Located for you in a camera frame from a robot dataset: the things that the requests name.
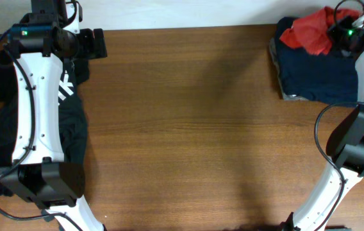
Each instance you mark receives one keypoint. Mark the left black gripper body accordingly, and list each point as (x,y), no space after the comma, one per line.
(86,49)

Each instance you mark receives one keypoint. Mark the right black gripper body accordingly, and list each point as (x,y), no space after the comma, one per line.
(342,36)

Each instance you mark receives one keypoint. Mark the red soccer t-shirt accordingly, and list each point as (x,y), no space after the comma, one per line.
(310,32)

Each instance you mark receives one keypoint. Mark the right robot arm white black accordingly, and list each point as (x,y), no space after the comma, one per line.
(344,155)

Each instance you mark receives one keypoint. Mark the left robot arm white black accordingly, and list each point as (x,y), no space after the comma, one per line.
(40,46)

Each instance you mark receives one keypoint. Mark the black Nike t-shirt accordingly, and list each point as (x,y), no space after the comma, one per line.
(73,130)

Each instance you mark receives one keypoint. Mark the folded navy blue shirt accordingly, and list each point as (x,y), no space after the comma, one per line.
(328,78)

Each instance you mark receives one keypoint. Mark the black mesh garment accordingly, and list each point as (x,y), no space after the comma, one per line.
(76,73)

